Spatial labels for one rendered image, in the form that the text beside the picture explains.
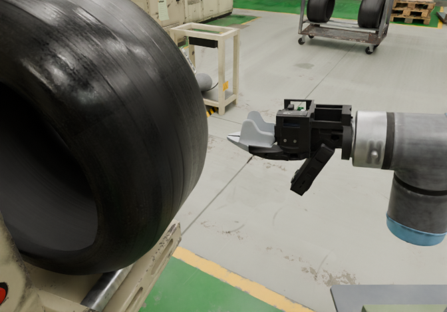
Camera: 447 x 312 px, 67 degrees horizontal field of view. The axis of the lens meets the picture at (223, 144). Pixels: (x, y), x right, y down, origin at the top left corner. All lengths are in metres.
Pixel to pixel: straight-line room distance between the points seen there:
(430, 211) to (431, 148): 0.11
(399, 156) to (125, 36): 0.46
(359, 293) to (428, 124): 0.78
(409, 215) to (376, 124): 0.16
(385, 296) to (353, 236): 1.05
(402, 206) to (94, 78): 0.50
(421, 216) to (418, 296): 0.71
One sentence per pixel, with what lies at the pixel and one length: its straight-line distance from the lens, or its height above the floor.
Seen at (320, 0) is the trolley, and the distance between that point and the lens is 5.97.
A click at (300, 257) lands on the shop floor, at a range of 2.07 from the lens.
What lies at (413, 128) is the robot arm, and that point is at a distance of 0.55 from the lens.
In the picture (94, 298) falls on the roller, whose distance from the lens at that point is 0.80.
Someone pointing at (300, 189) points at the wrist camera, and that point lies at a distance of 0.61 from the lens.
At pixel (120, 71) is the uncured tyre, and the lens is 0.53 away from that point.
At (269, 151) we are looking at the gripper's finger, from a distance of 0.56.
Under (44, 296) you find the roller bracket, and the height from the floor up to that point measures 0.95.
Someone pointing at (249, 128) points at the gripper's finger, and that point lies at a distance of 0.58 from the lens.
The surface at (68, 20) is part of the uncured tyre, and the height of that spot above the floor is 1.45.
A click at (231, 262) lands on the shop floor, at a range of 2.00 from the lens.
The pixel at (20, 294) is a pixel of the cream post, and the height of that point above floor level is 1.02.
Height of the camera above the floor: 1.55
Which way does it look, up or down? 31 degrees down
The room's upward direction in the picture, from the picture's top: straight up
